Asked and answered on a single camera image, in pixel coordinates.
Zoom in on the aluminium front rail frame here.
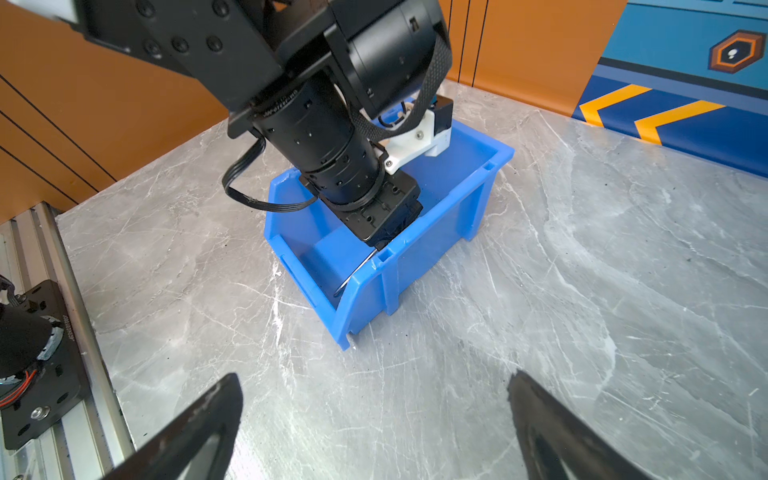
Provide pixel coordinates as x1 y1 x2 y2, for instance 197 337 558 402
1 202 135 479

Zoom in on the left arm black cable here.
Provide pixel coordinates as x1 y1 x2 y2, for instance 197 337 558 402
221 134 319 213

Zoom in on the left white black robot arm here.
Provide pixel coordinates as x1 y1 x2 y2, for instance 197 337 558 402
23 1 452 249

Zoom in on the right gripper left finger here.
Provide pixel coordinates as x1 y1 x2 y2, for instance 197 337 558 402
105 373 243 479

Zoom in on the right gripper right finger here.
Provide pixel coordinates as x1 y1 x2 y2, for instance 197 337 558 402
507 370 648 479

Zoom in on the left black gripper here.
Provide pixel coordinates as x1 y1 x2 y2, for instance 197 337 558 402
323 171 423 249

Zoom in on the blue plastic storage bin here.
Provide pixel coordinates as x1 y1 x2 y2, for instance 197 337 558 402
264 121 515 350

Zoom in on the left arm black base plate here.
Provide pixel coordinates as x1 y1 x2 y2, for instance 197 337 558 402
1 280 90 450

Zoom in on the black handled screwdriver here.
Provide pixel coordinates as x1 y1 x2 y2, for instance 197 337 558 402
333 249 378 298

